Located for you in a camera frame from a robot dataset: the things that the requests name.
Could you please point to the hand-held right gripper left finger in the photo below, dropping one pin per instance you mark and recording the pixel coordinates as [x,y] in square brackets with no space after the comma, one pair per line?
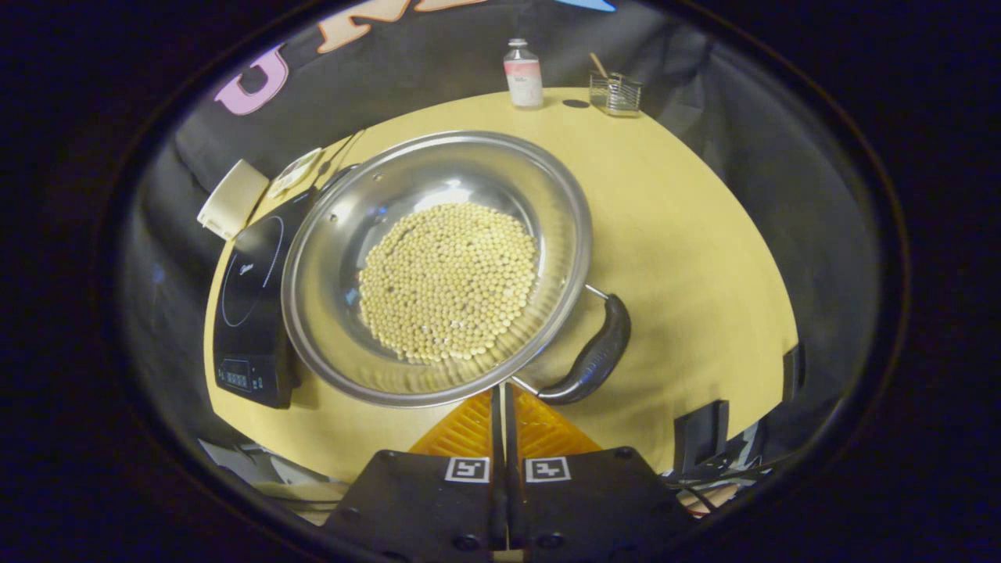
[422,508]

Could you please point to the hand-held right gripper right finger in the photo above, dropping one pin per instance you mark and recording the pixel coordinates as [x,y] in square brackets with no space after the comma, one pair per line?
[586,508]

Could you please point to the black induction cooktop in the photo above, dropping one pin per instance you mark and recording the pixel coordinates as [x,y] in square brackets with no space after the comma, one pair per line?
[250,320]

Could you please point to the stainless steel pot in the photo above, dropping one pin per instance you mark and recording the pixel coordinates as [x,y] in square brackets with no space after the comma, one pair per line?
[352,234]

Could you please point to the black rectangular block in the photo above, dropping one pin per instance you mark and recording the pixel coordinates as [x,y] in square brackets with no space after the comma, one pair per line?
[700,434]

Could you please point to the pile of soybeans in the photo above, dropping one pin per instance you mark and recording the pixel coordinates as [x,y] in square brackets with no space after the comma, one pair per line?
[450,281]

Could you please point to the white toaster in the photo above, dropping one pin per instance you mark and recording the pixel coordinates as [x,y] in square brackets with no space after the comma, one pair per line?
[233,199]

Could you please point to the black backdrop cloth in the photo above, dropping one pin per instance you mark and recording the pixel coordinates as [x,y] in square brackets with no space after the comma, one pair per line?
[407,86]

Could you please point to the clear bottle with pink label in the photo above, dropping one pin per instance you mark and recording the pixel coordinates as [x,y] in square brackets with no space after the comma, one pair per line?
[523,78]

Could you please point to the wooden stick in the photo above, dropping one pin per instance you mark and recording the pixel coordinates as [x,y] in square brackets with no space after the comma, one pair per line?
[598,64]

